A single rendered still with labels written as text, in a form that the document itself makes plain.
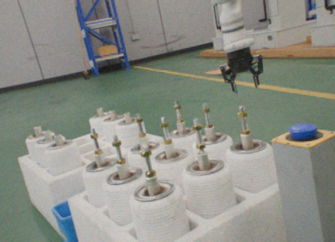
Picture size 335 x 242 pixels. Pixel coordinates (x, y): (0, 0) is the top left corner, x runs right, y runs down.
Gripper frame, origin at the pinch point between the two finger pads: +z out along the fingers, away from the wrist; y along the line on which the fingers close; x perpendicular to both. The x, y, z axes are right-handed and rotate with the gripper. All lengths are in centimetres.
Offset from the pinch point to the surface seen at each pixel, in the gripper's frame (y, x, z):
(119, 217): 35, 59, 0
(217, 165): 14, 57, -5
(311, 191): 1, 70, -4
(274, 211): 6, 59, 6
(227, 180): 12, 60, -3
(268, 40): -61, -290, 53
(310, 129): -2, 66, -13
